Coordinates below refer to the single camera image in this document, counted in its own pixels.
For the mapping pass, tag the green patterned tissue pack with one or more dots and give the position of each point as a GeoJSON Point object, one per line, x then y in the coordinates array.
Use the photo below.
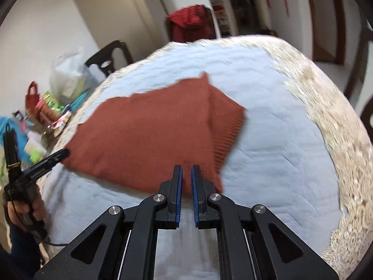
{"type": "Point", "coordinates": [53, 104]}

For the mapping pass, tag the dark wooden chair right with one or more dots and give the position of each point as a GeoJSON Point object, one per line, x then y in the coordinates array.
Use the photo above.
{"type": "Point", "coordinates": [366, 116]}

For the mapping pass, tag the person's left hand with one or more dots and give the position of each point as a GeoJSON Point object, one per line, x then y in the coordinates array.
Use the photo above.
{"type": "Point", "coordinates": [17, 209]}

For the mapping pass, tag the dark wooden chair far left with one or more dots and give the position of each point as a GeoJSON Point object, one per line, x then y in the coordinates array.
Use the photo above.
{"type": "Point", "coordinates": [104, 58]}

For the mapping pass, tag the white quilted lace-edged cloth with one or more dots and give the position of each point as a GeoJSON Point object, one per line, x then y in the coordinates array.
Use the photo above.
{"type": "Point", "coordinates": [302, 152]}

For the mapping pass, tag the white box with green toy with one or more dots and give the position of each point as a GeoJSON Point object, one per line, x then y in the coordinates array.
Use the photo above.
{"type": "Point", "coordinates": [35, 150]}

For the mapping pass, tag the white plastic bag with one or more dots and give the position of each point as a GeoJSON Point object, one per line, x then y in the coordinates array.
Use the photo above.
{"type": "Point", "coordinates": [70, 77]}

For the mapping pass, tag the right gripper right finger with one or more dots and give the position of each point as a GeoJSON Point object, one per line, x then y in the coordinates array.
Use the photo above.
{"type": "Point", "coordinates": [213, 210]}

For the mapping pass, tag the dark wooden chair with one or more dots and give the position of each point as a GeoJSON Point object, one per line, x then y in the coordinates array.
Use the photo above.
{"type": "Point", "coordinates": [366, 116]}
{"type": "Point", "coordinates": [104, 58]}

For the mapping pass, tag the rust orange knit sweater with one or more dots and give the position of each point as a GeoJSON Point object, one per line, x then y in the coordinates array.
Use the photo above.
{"type": "Point", "coordinates": [136, 141]}

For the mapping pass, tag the red knit garment on chair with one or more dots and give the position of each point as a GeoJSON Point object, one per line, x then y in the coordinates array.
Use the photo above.
{"type": "Point", "coordinates": [190, 24]}

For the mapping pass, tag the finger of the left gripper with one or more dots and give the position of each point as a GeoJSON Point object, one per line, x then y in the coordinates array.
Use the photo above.
{"type": "Point", "coordinates": [46, 165]}

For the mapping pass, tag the dark red wooden door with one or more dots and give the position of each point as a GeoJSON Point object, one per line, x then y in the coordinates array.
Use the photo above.
{"type": "Point", "coordinates": [328, 30]}

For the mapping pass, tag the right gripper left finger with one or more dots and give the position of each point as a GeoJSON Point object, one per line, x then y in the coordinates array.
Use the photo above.
{"type": "Point", "coordinates": [159, 211]}

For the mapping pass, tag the blue water bottle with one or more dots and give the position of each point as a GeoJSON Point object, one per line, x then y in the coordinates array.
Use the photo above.
{"type": "Point", "coordinates": [13, 141]}

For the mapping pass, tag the teal blue clothes hangers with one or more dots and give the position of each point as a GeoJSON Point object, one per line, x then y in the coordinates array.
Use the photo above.
{"type": "Point", "coordinates": [75, 105]}

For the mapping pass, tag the dark chair holding red garment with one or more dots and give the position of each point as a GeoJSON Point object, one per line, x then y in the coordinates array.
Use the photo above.
{"type": "Point", "coordinates": [212, 23]}

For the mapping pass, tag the small red gift bag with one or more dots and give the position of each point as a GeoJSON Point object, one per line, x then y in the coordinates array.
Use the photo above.
{"type": "Point", "coordinates": [32, 98]}

